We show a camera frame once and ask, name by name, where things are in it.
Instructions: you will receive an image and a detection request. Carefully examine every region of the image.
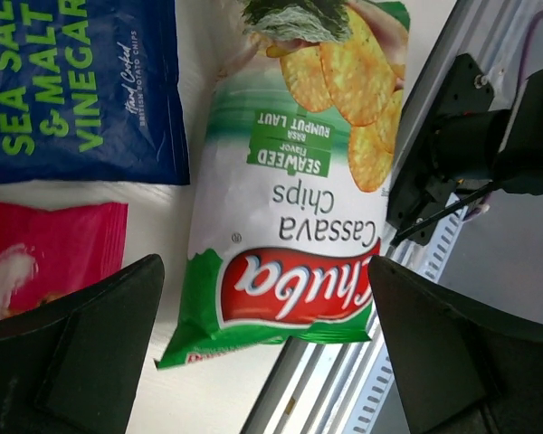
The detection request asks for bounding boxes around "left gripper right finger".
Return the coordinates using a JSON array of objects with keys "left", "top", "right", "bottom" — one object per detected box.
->
[{"left": 368, "top": 256, "right": 543, "bottom": 433}]

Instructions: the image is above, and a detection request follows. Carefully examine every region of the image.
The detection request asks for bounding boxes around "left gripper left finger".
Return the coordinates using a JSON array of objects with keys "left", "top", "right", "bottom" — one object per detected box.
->
[{"left": 0, "top": 254, "right": 165, "bottom": 433}]

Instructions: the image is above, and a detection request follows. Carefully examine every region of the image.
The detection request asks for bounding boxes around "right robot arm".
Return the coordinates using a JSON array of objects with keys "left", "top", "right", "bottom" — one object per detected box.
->
[{"left": 430, "top": 69, "right": 543, "bottom": 196}]

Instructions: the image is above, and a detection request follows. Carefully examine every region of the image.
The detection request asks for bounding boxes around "pink Real chips bag centre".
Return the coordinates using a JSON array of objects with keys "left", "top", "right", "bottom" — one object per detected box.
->
[{"left": 0, "top": 203, "right": 128, "bottom": 320}]

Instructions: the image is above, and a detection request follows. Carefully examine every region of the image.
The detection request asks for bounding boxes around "green Chuba bag lower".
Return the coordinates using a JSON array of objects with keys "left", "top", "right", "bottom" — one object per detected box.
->
[{"left": 157, "top": 1, "right": 410, "bottom": 369}]

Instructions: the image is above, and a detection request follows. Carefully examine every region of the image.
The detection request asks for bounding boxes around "blue Burts sea salt bag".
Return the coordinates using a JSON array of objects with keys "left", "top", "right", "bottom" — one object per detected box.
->
[{"left": 0, "top": 0, "right": 190, "bottom": 185}]

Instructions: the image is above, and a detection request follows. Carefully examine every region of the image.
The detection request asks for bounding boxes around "white slotted cable duct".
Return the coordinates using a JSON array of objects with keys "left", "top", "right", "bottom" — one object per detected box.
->
[{"left": 344, "top": 210, "right": 471, "bottom": 433}]

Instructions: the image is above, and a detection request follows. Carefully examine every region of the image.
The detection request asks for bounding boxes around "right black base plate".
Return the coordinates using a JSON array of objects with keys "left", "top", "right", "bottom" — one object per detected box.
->
[{"left": 386, "top": 53, "right": 510, "bottom": 233}]

